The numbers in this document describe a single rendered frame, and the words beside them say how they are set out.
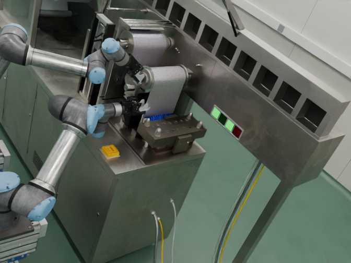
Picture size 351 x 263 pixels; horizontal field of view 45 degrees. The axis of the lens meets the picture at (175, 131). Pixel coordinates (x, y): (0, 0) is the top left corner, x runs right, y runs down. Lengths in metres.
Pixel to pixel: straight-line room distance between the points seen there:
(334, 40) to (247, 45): 2.46
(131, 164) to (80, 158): 0.39
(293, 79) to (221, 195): 1.92
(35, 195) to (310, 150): 1.24
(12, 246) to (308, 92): 1.52
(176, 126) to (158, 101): 0.18
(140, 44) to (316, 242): 2.36
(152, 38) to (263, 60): 0.69
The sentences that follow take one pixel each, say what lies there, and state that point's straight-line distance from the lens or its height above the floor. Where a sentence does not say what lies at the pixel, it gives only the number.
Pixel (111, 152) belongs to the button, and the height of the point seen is 0.92.
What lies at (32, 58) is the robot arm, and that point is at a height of 1.39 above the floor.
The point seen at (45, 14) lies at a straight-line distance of 3.05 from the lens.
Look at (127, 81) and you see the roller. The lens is 2.50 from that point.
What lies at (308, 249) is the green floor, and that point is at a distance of 3.82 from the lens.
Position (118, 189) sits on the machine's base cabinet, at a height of 0.77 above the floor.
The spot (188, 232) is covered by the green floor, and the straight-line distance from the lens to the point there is 3.34.
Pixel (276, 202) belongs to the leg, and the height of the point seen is 0.90.
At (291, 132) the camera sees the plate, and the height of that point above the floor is 1.39.
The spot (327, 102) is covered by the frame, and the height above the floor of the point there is 1.62.
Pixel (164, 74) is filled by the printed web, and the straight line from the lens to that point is 2.36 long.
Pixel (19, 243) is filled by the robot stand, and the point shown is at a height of 0.69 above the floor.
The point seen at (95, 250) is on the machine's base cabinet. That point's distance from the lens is 2.65.
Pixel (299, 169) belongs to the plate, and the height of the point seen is 1.26.
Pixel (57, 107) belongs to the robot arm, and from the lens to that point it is 1.88.
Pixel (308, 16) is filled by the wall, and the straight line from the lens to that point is 4.80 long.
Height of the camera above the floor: 2.31
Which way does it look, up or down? 32 degrees down
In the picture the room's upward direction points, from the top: 21 degrees clockwise
